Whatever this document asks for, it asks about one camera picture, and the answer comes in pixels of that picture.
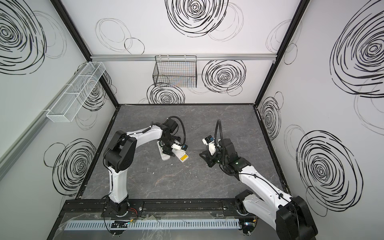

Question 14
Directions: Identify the white remote with batteries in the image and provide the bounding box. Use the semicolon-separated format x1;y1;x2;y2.
173;149;189;163

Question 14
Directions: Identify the yellow battery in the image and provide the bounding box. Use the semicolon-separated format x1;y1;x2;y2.
180;154;189;163

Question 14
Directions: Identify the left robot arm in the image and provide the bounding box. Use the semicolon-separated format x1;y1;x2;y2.
103;116;186;217

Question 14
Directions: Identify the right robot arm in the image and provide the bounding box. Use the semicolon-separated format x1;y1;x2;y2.
200;136;319;240

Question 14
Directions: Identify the white mesh shelf basket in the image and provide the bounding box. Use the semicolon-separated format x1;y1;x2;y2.
46;62;106;123

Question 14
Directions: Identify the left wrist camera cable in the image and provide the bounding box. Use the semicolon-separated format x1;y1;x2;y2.
167;115;187;145

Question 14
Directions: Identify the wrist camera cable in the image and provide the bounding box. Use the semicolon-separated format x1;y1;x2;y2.
167;115;187;145
214;119;224;151

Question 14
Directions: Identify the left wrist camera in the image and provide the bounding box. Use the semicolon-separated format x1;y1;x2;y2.
171;143;188;152

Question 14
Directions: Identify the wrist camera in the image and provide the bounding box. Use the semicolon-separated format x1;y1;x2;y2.
171;143;188;152
202;135;216;156

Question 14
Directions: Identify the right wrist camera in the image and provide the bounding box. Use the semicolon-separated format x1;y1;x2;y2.
202;135;216;156

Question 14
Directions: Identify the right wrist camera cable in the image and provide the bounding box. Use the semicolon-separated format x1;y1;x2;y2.
214;119;224;151

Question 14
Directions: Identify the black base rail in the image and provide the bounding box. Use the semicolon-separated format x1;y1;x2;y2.
60;198;246;217

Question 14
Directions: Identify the white slotted cable duct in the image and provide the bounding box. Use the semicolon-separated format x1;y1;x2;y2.
64;219;241;232

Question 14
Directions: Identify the black wire basket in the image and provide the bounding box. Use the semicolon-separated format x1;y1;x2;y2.
153;55;198;89

